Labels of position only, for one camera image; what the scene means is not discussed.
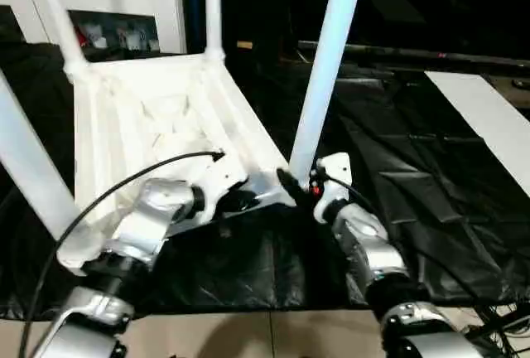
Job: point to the white plastic table top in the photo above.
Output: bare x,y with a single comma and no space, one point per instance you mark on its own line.
166,118

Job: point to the white plastic table leg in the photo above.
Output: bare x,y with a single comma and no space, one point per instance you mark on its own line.
214,6
58,18
327,60
33,159

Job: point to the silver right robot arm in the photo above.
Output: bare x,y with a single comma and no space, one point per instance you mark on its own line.
368,242

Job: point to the black plastic mat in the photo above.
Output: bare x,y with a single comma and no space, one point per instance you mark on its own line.
414,192

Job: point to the small tan tag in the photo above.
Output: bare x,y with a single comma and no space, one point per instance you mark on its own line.
244,45

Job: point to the white paper sheet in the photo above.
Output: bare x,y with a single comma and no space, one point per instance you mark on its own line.
484,122

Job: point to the small bottles behind glass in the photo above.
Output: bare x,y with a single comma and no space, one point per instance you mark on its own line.
116,35

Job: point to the dark elongated device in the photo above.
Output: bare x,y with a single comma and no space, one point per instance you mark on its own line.
522,84

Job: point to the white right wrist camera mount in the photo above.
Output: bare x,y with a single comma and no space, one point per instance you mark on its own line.
333,180

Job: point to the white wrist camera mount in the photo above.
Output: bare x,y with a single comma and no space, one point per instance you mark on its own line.
333,180
219,177

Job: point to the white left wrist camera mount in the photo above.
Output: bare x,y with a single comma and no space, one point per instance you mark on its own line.
219,177

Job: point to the dark metal rail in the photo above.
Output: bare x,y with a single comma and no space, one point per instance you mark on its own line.
414,53

